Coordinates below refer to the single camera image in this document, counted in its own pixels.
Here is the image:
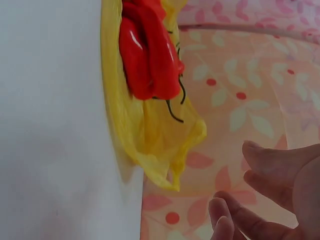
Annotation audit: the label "person's right hand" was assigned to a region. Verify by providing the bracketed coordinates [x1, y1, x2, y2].
[208, 139, 320, 240]

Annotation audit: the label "yellow plastic bag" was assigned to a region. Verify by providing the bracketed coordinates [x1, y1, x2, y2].
[99, 0, 208, 193]

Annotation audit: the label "red chili pepper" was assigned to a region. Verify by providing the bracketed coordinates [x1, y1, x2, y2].
[122, 0, 168, 21]
[124, 2, 187, 125]
[118, 17, 158, 101]

